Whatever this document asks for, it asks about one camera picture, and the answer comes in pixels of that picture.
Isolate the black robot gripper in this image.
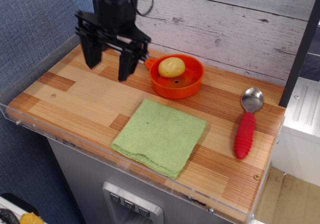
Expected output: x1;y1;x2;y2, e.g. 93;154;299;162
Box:
75;0;151;82

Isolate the grey cabinet with button panel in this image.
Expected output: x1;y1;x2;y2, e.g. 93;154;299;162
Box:
46;136;233;224

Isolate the white ridged appliance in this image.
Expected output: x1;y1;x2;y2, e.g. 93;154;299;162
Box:
271;77;320;186

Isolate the metal spoon with red handle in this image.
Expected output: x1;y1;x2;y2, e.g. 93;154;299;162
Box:
233;87;264;160

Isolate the clear acrylic table guard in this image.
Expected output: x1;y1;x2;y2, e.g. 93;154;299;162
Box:
0;35;285;224

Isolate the yellow toy potato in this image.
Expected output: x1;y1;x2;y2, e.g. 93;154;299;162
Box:
158;57;186;78

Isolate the dark grey right post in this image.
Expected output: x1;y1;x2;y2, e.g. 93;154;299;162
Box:
278;0;320;108

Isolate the green cloth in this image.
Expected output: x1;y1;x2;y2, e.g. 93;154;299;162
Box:
111;99;207;180

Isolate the yellow object at corner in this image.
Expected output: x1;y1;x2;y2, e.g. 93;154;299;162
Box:
19;212;45;224

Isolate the orange pan with grey handle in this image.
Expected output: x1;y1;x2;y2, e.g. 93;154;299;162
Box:
144;54;204;99

